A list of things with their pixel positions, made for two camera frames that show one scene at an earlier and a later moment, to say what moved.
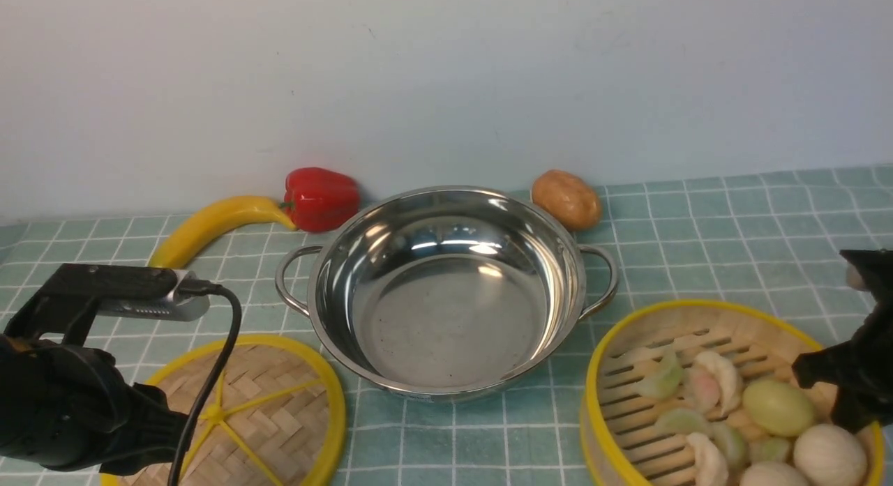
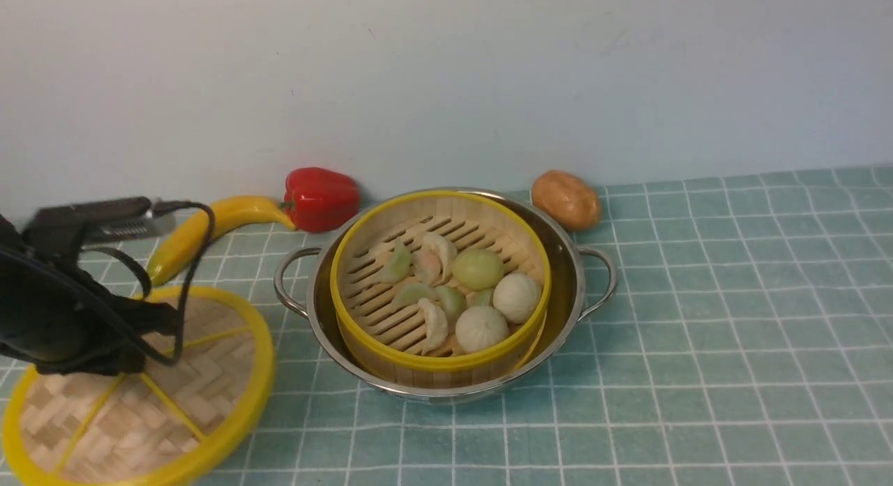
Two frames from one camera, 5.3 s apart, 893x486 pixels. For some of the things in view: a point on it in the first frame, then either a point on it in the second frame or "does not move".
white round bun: (773, 473) to (479, 328)
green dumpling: (667, 379) to (395, 265)
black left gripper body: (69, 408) to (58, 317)
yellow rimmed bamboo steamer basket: (702, 392) to (439, 289)
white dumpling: (711, 470) to (437, 325)
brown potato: (568, 197) does not move
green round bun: (778, 408) to (478, 270)
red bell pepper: (319, 199) does not move
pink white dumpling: (713, 382) to (433, 263)
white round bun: (828, 455) to (516, 298)
